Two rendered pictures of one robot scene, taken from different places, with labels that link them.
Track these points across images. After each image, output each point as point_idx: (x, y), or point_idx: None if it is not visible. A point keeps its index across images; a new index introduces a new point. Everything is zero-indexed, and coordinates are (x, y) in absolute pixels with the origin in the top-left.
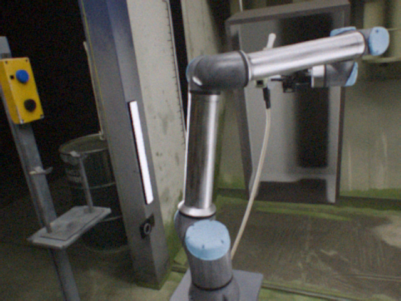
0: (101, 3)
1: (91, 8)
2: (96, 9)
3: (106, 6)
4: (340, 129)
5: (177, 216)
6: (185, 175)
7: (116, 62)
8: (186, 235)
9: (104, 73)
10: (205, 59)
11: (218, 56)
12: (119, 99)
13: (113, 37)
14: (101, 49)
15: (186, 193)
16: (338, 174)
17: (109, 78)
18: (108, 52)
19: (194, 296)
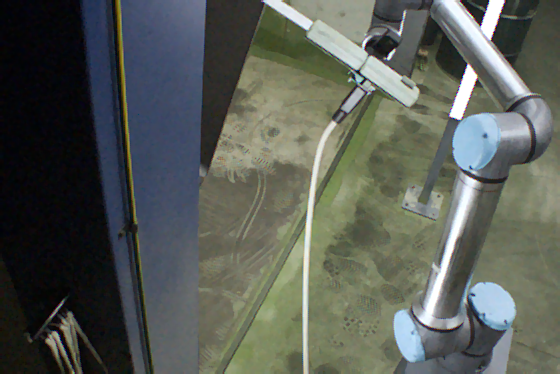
0: (185, 127)
1: (153, 175)
2: (168, 164)
3: (199, 125)
4: (239, 78)
5: (426, 345)
6: (463, 285)
7: (195, 277)
8: (501, 323)
9: (165, 344)
10: (542, 129)
11: (548, 117)
12: (190, 354)
13: (198, 213)
14: (164, 287)
15: (460, 302)
16: (218, 139)
17: (175, 338)
18: (180, 276)
19: (487, 360)
